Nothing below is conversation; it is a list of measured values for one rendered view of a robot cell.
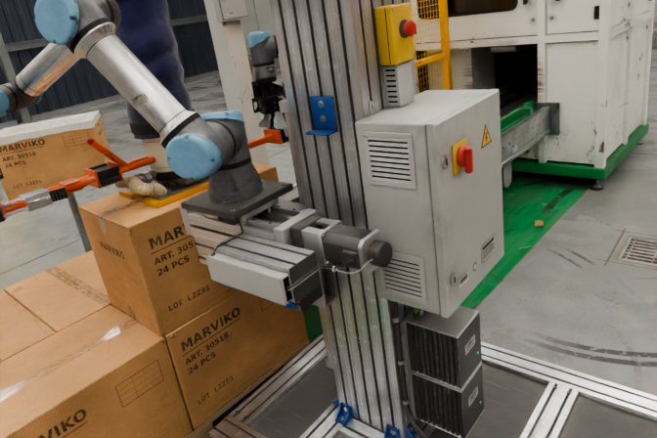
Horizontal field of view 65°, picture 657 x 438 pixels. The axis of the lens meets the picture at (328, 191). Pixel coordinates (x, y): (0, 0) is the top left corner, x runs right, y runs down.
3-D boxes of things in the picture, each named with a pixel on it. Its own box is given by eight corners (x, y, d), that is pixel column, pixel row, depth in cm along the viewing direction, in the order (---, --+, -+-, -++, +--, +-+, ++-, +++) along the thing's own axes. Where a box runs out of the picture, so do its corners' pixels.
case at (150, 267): (236, 239, 236) (216, 155, 222) (293, 259, 208) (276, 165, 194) (109, 302, 197) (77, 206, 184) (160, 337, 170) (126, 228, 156)
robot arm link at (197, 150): (245, 145, 130) (87, -24, 123) (221, 164, 117) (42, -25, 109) (216, 173, 135) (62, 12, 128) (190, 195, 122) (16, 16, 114)
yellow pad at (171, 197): (225, 172, 197) (222, 159, 195) (240, 175, 190) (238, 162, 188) (144, 204, 175) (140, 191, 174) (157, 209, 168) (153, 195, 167)
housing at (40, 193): (46, 200, 161) (41, 187, 159) (54, 203, 156) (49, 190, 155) (22, 208, 156) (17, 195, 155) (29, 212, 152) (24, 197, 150)
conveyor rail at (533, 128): (543, 132, 367) (543, 106, 361) (550, 133, 364) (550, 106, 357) (329, 284, 213) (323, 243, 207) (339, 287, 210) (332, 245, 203)
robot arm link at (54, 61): (119, -22, 133) (12, 81, 152) (92, -22, 123) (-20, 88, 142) (147, 17, 135) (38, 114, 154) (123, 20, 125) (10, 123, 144)
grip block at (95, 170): (112, 177, 176) (108, 160, 174) (125, 180, 169) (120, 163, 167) (88, 185, 171) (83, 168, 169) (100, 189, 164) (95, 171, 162)
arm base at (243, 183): (275, 186, 143) (268, 152, 140) (234, 206, 133) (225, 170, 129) (239, 180, 153) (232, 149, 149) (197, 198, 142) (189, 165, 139)
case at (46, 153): (115, 165, 370) (99, 109, 356) (110, 180, 333) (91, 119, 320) (24, 184, 356) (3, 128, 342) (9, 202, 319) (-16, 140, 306)
